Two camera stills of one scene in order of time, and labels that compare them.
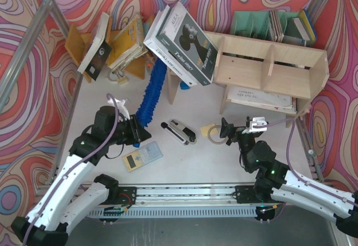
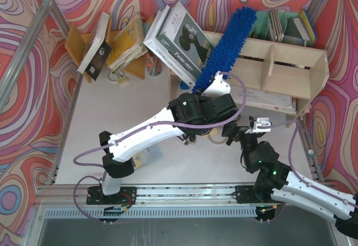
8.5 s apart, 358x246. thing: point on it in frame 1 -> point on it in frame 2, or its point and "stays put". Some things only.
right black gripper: x=232 y=132 stays put
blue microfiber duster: x=147 y=109 -> x=228 y=48
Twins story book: x=182 y=34 stays put
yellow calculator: x=142 y=156 stays put
